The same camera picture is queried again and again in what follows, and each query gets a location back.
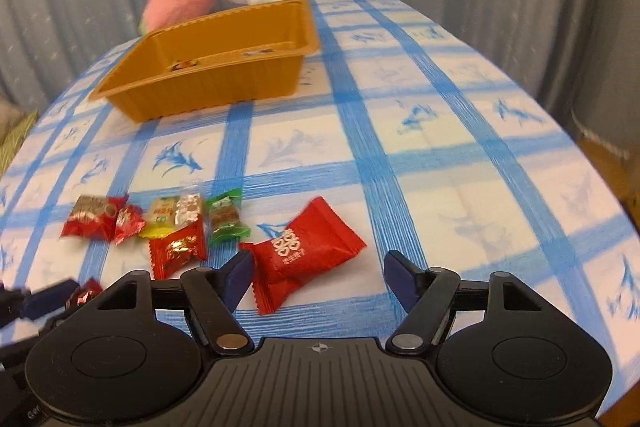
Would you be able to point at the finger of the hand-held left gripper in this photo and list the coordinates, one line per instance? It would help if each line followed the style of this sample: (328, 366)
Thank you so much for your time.
(47, 299)

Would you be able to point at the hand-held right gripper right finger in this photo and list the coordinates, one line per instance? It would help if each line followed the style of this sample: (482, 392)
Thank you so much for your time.
(400, 279)

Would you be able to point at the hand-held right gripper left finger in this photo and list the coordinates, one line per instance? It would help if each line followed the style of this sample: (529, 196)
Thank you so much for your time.
(241, 278)

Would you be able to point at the small dark red candy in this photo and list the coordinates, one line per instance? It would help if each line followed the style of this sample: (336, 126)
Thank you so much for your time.
(86, 294)

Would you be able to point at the large red candy packet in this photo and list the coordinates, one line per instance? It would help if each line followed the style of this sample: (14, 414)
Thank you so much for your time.
(300, 252)

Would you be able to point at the red gold candy packet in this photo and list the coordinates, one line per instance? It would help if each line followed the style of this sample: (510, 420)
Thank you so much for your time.
(177, 249)

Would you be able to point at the clear candy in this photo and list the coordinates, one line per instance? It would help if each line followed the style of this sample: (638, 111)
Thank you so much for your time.
(190, 207)

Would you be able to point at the wide red candy packet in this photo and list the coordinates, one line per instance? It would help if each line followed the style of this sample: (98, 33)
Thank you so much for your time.
(92, 217)

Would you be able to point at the yellow green candy packet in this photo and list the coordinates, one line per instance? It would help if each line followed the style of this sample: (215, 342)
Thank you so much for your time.
(161, 214)

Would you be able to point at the small red twisted candy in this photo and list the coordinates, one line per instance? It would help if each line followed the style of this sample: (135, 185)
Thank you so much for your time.
(129, 224)

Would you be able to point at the orange plastic tray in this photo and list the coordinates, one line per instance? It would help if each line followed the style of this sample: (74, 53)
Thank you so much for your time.
(225, 87)

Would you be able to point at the blue checked tablecloth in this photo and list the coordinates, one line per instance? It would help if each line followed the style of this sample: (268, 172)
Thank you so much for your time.
(450, 157)

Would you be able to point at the green patterned cushion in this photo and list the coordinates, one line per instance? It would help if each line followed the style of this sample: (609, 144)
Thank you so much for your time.
(15, 144)

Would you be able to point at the beige cushion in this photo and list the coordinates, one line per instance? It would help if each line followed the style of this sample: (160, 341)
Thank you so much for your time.
(7, 117)

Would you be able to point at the orange dark candy packet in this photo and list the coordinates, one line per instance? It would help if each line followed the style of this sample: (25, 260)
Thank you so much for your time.
(184, 65)

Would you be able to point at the clear black candy packet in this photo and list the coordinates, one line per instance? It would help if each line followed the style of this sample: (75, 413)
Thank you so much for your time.
(260, 52)

